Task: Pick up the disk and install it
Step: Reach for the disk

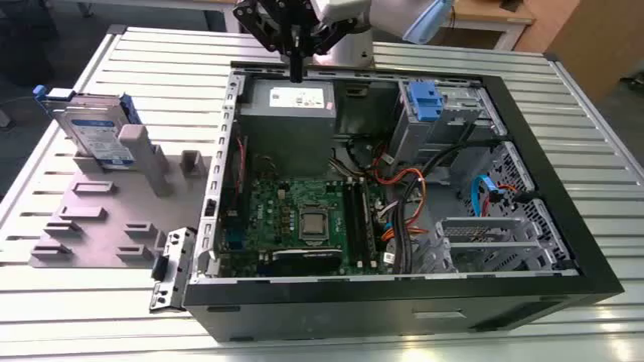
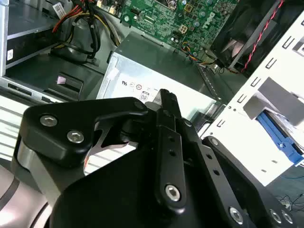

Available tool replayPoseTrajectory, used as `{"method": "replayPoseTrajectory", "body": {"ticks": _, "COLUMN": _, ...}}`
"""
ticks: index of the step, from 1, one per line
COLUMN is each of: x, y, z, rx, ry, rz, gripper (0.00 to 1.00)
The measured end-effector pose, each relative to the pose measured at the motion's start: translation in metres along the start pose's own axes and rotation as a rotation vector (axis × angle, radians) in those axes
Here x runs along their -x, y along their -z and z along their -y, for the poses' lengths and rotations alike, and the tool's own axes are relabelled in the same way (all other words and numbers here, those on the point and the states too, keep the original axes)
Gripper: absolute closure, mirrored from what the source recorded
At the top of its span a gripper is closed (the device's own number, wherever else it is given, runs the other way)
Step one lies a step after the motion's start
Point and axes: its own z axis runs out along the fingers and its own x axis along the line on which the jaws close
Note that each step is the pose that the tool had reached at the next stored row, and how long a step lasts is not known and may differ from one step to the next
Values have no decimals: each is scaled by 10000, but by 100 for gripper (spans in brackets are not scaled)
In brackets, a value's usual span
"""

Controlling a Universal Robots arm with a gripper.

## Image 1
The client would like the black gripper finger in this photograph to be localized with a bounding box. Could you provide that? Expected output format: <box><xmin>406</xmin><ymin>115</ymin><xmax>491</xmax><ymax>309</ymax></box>
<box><xmin>231</xmin><ymin>0</ymin><xmax>298</xmax><ymax>84</ymax></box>
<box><xmin>297</xmin><ymin>17</ymin><xmax>373</xmax><ymax>84</ymax></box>

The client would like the hard disk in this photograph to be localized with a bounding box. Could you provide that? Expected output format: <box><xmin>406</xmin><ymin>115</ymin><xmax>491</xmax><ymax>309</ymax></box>
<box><xmin>31</xmin><ymin>85</ymin><xmax>146</xmax><ymax>169</ymax></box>

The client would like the metal disk bay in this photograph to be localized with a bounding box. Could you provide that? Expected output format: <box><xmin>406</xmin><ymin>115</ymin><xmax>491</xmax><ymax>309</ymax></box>
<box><xmin>434</xmin><ymin>216</ymin><xmax>577</xmax><ymax>275</ymax></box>

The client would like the blue plastic drive latch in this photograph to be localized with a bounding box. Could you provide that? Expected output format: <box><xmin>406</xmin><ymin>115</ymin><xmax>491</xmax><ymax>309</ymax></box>
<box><xmin>409</xmin><ymin>81</ymin><xmax>445</xmax><ymax>122</ymax></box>

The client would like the grey power supply unit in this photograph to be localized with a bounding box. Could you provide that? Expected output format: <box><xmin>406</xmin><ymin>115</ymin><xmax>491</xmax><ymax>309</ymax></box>
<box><xmin>235</xmin><ymin>79</ymin><xmax>337</xmax><ymax>179</ymax></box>

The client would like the wooden desk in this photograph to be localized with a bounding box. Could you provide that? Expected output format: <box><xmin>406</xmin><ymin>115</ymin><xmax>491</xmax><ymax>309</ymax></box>
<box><xmin>437</xmin><ymin>0</ymin><xmax>537</xmax><ymax>52</ymax></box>

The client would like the metal optical drive cage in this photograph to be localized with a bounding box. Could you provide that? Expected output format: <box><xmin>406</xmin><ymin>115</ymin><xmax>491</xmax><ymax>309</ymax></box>
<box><xmin>391</xmin><ymin>78</ymin><xmax>506</xmax><ymax>163</ymax></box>

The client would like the green motherboard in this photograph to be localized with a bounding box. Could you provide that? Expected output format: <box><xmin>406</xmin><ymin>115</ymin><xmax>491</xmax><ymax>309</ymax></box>
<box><xmin>215</xmin><ymin>176</ymin><xmax>393</xmax><ymax>278</ymax></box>

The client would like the black RAM slot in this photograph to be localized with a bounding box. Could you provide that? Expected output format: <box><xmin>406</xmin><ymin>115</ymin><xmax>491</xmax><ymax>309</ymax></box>
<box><xmin>342</xmin><ymin>177</ymin><xmax>362</xmax><ymax>265</ymax></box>
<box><xmin>354</xmin><ymin>176</ymin><xmax>378</xmax><ymax>265</ymax></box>

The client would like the black office chair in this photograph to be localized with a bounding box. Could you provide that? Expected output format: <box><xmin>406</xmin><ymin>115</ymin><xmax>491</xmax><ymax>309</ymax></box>
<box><xmin>0</xmin><ymin>0</ymin><xmax>55</xmax><ymax>86</ymax></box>

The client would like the silver CPU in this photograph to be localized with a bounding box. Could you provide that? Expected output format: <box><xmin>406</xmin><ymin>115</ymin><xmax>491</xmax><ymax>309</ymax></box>
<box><xmin>301</xmin><ymin>213</ymin><xmax>329</xmax><ymax>238</ymax></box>

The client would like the wooden cabinet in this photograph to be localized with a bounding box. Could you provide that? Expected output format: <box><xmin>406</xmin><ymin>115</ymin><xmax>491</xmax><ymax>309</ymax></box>
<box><xmin>511</xmin><ymin>0</ymin><xmax>644</xmax><ymax>105</ymax></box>

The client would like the grey parts rack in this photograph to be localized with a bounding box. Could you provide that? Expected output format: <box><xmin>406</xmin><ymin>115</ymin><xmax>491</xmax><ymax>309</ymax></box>
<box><xmin>29</xmin><ymin>125</ymin><xmax>215</xmax><ymax>269</ymax></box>

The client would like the black graphics card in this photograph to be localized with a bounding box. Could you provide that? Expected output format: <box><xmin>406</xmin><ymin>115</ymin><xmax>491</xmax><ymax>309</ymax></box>
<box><xmin>270</xmin><ymin>248</ymin><xmax>346</xmax><ymax>275</ymax></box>

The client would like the black PC case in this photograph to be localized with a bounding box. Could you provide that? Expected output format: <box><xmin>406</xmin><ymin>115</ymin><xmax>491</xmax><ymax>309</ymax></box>
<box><xmin>182</xmin><ymin>60</ymin><xmax>625</xmax><ymax>343</ymax></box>

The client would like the pale grey camera box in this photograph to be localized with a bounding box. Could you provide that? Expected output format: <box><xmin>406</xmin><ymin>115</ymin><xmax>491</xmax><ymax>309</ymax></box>
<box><xmin>306</xmin><ymin>0</ymin><xmax>363</xmax><ymax>29</ymax></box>

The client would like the power supply wire bundle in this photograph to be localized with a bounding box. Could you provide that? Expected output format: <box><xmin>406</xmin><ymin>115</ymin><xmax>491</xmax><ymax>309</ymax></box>
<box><xmin>329</xmin><ymin>156</ymin><xmax>366</xmax><ymax>178</ymax></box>

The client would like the orange wire bundle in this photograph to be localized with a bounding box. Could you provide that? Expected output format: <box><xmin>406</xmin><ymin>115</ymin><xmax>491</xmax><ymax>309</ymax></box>
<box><xmin>374</xmin><ymin>168</ymin><xmax>427</xmax><ymax>242</ymax></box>

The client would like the blue data wire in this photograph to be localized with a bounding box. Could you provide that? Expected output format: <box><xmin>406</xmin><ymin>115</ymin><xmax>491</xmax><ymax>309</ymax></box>
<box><xmin>470</xmin><ymin>173</ymin><xmax>498</xmax><ymax>219</ymax></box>

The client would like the red data wire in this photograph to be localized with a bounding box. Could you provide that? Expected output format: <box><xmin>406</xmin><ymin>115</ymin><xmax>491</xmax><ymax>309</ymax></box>
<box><xmin>494</xmin><ymin>183</ymin><xmax>542</xmax><ymax>203</ymax></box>

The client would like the black cable bundle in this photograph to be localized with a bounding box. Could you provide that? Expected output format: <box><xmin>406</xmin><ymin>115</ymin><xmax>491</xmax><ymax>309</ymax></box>
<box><xmin>389</xmin><ymin>137</ymin><xmax>503</xmax><ymax>275</ymax></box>

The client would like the hinged metal card bracket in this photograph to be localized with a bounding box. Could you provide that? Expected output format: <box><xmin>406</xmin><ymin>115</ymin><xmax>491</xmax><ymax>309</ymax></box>
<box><xmin>147</xmin><ymin>225</ymin><xmax>197</xmax><ymax>314</ymax></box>

